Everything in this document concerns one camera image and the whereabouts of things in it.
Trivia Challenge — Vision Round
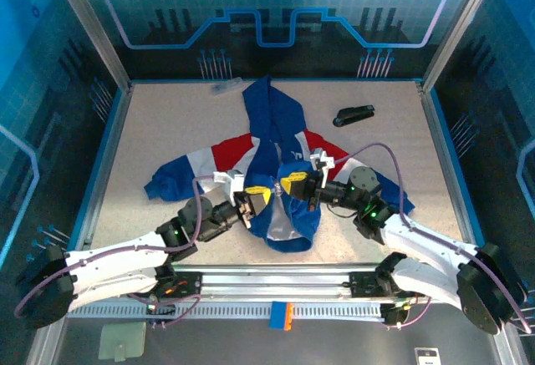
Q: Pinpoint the aluminium table side rail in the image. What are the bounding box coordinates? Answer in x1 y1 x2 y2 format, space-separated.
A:
417 82 478 251
70 83 135 249

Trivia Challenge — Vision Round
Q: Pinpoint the blue red white hooded jacket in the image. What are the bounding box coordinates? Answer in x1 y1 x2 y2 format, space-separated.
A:
144 74 415 254

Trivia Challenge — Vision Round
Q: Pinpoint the small clear plastic packet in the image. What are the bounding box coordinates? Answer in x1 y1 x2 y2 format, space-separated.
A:
208 77 244 95

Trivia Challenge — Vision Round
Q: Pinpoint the blue orange block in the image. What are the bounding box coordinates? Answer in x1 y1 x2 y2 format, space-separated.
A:
269 300 295 332

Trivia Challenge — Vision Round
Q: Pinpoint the aluminium frame post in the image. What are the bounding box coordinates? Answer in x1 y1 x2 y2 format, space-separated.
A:
421 0 502 93
45 0 133 93

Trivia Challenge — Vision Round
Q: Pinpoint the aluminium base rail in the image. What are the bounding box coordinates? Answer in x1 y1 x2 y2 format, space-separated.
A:
173 268 419 299

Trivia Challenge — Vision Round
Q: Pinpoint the pale green card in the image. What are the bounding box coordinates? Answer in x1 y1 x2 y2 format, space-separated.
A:
99 322 147 362

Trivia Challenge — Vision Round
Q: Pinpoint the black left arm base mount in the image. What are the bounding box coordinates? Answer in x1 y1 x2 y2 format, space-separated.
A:
127 271 205 315

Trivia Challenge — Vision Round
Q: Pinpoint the white slotted cable duct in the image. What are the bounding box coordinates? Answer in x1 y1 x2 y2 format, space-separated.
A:
69 302 392 321

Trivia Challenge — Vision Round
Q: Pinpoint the black stapler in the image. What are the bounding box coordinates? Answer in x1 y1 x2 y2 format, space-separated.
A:
332 104 376 128

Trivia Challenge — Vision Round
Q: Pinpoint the white printed label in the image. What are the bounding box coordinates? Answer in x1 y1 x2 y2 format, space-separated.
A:
413 347 440 365

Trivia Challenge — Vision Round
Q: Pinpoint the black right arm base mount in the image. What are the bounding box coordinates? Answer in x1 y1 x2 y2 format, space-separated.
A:
349 271 424 327

